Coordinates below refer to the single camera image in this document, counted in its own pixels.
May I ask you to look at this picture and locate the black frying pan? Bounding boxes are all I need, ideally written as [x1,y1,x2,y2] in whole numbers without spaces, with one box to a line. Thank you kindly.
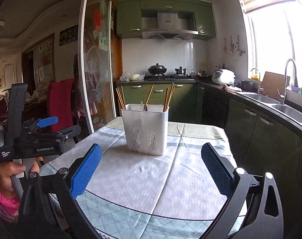
[196,72,212,81]

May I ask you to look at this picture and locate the dark counter cabinets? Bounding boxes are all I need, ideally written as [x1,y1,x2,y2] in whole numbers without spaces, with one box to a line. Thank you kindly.
[196,81,302,236]

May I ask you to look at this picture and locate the person's left hand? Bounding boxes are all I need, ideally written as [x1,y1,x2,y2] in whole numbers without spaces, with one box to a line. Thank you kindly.
[0,156,44,200]

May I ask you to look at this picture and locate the black cooking pot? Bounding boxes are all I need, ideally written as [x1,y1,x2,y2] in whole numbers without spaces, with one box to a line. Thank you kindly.
[240,80,256,92]

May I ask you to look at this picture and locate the light bamboo chopstick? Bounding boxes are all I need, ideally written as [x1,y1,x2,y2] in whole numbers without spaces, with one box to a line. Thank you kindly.
[163,83,175,112]
[166,84,175,111]
[163,87,169,112]

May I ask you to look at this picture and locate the stainless steel double sink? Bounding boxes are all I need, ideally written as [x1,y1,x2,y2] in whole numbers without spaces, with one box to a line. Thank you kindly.
[238,92,302,126]

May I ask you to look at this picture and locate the plastic bag with food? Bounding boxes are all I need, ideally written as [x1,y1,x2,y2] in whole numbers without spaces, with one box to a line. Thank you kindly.
[120,72,145,81]

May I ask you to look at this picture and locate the wooden cutting board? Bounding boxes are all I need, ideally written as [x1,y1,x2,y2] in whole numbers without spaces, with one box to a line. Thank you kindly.
[262,71,284,101]

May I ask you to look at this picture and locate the red white dish cloth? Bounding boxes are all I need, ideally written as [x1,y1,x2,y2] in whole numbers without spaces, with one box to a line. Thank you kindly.
[221,84,242,93]

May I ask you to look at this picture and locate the gas stove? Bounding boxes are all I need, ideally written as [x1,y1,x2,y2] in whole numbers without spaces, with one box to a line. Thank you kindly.
[144,75,194,81]

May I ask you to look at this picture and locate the black wok with lid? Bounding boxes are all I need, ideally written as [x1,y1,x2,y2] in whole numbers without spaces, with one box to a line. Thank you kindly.
[148,63,167,75]

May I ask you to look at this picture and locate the white rice cooker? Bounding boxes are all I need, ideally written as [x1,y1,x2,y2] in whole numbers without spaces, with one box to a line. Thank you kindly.
[212,69,235,85]

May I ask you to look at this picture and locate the green cabinets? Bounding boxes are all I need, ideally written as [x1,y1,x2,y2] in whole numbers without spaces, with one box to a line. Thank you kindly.
[116,0,216,40]
[117,81,197,123]

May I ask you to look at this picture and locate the dark wooden chopstick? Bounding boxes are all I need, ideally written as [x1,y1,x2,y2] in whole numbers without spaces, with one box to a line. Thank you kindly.
[143,84,154,111]
[116,88,126,110]
[121,85,126,110]

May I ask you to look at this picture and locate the white plastic utensil holder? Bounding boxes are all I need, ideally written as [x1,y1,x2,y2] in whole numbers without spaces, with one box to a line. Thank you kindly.
[121,104,168,156]

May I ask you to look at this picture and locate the hanging kitchen utensils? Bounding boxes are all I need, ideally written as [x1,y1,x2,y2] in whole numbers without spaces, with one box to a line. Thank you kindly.
[223,35,246,58]

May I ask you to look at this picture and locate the green upper cabinets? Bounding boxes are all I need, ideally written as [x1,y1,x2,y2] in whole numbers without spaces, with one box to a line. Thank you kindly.
[116,0,216,40]

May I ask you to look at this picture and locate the tall kitchen faucet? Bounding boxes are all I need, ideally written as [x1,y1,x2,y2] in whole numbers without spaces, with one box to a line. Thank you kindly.
[277,58,299,105]

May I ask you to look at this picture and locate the small sink faucet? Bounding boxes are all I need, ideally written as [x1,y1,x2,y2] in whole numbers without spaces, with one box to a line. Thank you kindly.
[250,68,261,95]

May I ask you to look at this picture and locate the small steel pot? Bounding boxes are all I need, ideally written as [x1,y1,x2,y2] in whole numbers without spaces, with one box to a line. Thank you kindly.
[175,66,187,75]

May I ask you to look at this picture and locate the green lower cabinets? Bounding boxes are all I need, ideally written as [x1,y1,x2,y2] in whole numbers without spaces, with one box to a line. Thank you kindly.
[117,81,197,123]

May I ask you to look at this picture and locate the glass sliding door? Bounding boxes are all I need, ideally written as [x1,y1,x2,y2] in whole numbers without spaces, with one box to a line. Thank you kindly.
[78,0,116,134]

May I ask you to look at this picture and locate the steel range hood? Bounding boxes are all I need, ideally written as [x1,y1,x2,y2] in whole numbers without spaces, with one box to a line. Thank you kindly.
[141,10,199,40]

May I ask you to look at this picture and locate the red chair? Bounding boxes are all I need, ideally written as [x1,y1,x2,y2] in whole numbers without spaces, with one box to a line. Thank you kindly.
[47,78,74,133]

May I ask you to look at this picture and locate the pink sleeve forearm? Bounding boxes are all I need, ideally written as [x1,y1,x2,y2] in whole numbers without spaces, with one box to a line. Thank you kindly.
[0,193,20,222]

